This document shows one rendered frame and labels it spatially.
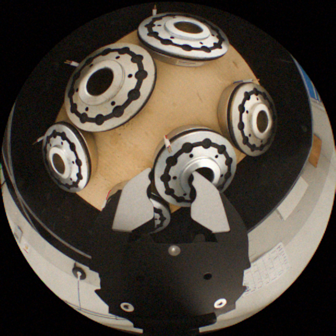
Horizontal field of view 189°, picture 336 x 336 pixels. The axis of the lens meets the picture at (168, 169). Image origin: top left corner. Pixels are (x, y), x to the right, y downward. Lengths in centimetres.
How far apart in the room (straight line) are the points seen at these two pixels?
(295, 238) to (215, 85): 287
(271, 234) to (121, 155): 280
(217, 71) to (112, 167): 19
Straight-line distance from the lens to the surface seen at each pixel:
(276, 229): 282
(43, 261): 342
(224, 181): 16
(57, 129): 16
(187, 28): 17
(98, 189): 20
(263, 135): 16
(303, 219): 296
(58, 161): 19
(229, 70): 18
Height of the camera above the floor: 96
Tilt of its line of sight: 59 degrees down
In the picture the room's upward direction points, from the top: 168 degrees clockwise
